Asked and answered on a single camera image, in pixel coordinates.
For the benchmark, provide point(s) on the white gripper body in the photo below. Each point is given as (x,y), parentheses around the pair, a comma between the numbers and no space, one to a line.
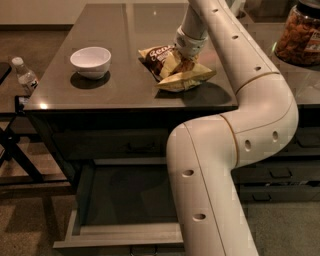
(188,45)

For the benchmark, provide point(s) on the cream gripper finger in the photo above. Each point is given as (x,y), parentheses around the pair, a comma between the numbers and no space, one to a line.
(172,61)

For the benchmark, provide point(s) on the brown and yellow chip bag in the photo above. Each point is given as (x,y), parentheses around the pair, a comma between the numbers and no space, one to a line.
(189,74)

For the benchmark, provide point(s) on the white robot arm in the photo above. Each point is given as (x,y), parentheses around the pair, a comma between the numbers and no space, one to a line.
(202,152)

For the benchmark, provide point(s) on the grey top left drawer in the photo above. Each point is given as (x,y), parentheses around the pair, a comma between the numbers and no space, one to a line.
(110,144)

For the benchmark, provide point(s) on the grey top right drawer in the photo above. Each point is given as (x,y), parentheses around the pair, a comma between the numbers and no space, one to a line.
(306,142)

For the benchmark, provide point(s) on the open grey middle drawer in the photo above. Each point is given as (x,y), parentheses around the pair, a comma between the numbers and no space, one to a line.
(122,210)

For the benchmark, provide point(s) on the grey middle right drawer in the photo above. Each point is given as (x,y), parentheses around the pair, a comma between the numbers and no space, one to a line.
(274,172)

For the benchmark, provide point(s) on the grey counter cabinet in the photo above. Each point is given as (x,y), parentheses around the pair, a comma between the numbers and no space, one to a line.
(127,97)

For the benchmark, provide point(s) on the white ceramic bowl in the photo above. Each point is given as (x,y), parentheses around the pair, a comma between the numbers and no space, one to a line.
(91,62)

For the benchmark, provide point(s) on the clear jar of nuts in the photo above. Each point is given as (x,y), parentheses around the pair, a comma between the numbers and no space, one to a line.
(299,43)

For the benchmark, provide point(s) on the clear plastic water bottle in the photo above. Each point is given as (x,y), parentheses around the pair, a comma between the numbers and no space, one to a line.
(26,77)

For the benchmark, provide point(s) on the black side table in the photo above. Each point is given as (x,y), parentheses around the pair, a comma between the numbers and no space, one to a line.
(18,126)

